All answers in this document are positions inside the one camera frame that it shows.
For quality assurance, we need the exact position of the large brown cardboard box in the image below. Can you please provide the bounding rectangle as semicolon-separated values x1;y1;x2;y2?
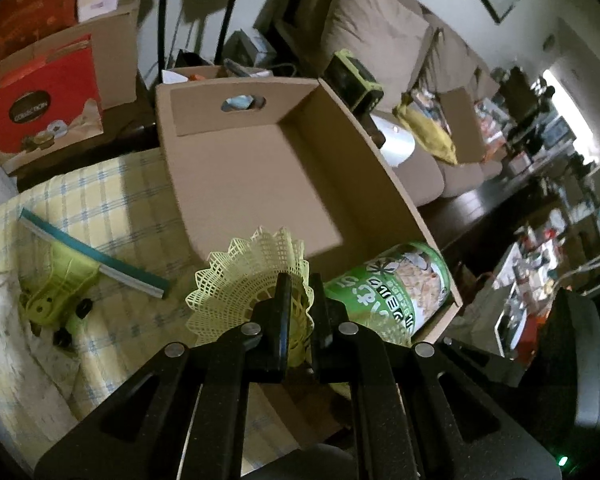
0;0;141;111

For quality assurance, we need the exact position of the small cardboard box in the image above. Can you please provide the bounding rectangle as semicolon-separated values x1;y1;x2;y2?
162;62;271;86

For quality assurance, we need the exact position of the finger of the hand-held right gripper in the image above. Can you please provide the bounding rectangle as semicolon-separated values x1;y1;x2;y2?
441;336;527;392

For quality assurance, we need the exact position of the yellow plastic shuttlecock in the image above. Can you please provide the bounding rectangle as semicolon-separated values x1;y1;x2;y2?
185;226;315;368

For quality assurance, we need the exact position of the white round disc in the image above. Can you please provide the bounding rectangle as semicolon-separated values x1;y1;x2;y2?
370;112;418;166

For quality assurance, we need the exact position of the orange-red patterned gift bag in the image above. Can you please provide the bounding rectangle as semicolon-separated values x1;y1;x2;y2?
0;0;83;61

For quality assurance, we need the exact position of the yellow plaid cloth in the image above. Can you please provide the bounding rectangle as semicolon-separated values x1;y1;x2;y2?
0;147;351;456

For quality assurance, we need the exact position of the cardboard box on sofa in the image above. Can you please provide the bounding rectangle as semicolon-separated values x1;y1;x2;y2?
440;87;486;161

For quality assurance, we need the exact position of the green snack can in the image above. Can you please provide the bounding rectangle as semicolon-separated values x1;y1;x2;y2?
325;241;453;346

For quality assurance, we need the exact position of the red gift bag with oval label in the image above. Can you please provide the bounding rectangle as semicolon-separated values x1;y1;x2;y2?
0;35;105;176

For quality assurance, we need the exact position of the large beige sofa cushion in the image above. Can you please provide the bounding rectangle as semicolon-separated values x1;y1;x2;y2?
320;0;431;86

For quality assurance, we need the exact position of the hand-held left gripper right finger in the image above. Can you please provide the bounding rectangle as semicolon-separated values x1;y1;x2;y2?
308;274;564;480

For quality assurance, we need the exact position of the cardboard box with handle hole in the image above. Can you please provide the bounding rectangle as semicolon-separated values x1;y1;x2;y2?
155;76;465;346

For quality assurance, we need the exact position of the black case with green edge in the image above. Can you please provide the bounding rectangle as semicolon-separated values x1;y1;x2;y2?
325;50;385;111

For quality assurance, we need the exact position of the green squeegee with teal blade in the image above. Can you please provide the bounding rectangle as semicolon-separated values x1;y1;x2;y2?
17;208;172;348

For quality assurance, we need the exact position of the cluttered shelf rack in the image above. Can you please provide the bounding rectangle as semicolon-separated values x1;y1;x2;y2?
500;65;600;311

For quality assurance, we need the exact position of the beige sofa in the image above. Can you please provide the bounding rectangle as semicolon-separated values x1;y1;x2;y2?
255;0;511;206

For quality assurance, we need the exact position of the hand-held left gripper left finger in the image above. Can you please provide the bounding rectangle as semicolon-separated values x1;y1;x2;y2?
34;272;294;480

